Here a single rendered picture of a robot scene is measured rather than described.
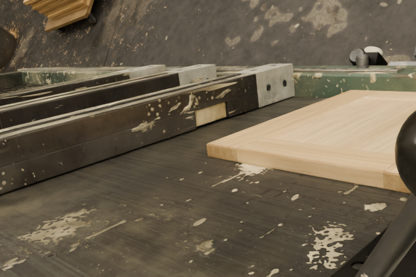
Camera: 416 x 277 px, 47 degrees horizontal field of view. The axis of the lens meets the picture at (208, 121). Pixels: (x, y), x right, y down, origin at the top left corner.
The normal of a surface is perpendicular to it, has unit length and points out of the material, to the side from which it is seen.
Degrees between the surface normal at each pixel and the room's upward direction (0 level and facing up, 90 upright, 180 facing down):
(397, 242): 42
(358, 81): 35
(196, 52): 0
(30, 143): 90
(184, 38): 0
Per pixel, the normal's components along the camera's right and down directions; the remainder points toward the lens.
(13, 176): 0.71, 0.07
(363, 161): -0.11, -0.97
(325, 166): -0.70, 0.23
